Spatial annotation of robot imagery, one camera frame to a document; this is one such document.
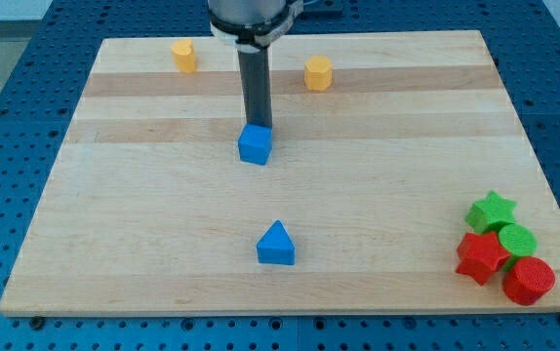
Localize wooden board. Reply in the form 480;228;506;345
0;30;560;318

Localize yellow hexagon block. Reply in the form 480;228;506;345
304;56;333;92

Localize red star block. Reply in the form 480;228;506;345
455;231;510;286

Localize yellow heart block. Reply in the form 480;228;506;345
171;39;197;73

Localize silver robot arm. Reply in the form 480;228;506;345
207;0;303;54

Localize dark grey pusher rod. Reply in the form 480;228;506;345
238;48;273;129

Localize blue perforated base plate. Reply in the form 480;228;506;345
0;0;560;350

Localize red circle block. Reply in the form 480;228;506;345
501;256;556;306

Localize blue cube block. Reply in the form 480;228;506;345
238;124;272;165

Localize blue triangle block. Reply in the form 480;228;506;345
256;220;296;265

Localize green star block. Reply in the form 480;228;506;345
464;190;517;234

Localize green circle block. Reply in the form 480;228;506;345
498;224;538;272

